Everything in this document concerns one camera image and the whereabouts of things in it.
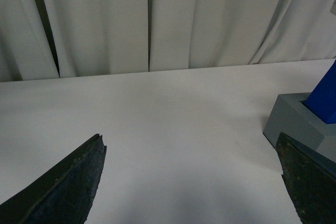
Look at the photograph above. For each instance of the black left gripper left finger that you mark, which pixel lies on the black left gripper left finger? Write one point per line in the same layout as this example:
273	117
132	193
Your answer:
63	194

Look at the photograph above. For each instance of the blue rectangular part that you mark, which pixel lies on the blue rectangular part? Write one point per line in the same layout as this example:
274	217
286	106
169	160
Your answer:
321	100

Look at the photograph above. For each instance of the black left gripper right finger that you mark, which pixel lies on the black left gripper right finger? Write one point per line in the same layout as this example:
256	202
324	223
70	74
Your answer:
309	178

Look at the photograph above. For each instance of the white curtain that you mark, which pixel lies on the white curtain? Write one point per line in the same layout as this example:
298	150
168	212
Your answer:
46	39

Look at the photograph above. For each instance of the gray base block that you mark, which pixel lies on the gray base block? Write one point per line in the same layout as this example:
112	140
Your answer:
290	116

